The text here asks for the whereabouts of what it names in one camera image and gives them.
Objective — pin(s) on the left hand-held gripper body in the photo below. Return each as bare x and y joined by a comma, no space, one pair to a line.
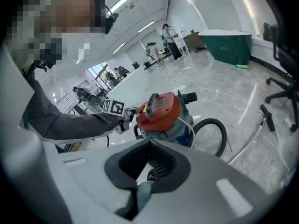
113,107

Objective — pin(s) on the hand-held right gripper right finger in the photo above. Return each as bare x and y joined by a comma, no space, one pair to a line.
210,195

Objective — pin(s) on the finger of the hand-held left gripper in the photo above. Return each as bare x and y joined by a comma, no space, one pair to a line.
138,110

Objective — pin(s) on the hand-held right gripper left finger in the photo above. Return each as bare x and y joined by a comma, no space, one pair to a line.
70,183

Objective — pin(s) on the orange and blue vacuum cleaner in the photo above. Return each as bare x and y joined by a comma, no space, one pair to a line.
163,115

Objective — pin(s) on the person's left forearm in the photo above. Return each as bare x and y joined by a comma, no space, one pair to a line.
81,123

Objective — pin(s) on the black round seat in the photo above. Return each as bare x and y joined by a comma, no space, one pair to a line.
93,100

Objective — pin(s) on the long white counter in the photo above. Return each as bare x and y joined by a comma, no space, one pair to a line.
130,83

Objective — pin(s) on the small black box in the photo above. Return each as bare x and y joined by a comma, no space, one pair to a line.
135,65

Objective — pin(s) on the black railing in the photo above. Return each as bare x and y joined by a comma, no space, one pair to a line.
64,100

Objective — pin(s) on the person's leg in jeans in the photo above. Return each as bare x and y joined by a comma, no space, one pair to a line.
143,195

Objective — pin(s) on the wooden cabinet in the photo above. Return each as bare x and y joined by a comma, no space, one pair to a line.
193,42

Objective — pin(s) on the person's head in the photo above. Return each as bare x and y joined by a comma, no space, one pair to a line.
51,24

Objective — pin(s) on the green floor object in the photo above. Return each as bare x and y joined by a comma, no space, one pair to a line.
241,66

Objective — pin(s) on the black office chair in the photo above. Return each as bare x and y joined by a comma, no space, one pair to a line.
283,62

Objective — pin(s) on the black head-worn camera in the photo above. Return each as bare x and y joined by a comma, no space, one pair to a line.
111,20

